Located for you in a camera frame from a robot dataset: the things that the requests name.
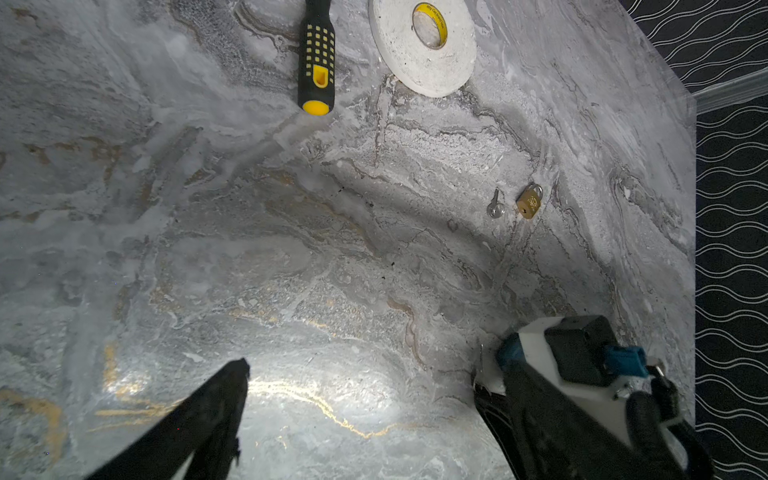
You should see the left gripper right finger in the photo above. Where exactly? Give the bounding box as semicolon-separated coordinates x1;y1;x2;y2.
473;362;666;479

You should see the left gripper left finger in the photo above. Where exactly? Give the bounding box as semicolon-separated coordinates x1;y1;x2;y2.
89;358;250;479

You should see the blue padlock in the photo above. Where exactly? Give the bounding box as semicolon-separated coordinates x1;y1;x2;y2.
555;342;649;386

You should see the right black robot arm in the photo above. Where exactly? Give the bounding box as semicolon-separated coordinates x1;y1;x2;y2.
625;366;715;479

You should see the silver key near brass padlock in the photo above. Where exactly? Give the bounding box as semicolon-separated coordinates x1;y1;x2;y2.
486;188;506;219

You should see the brass padlock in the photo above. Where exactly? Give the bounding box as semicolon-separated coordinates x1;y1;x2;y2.
516;183;543;220

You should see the black yellow screwdriver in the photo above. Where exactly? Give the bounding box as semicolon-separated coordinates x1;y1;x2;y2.
298;0;336;116

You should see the white tape roll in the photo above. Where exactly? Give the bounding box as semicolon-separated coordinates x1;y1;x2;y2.
368;0;477;98

